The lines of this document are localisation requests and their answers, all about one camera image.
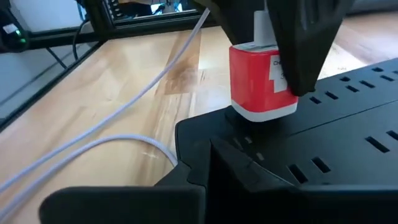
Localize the black power strip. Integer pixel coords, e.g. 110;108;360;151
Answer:
174;57;398;224

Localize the black aluminium table frame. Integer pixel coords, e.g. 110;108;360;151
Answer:
0;0;218;133

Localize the red white USB charger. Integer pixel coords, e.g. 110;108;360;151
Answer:
229;42;299;123

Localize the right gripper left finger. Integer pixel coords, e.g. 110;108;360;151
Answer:
39;138;212;224

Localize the white braided USB cable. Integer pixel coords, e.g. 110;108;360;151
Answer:
0;7;278;224

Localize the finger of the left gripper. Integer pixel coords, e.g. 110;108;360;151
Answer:
266;0;356;98
191;0;266;47

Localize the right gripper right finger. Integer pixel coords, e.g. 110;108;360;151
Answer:
207;138;398;224

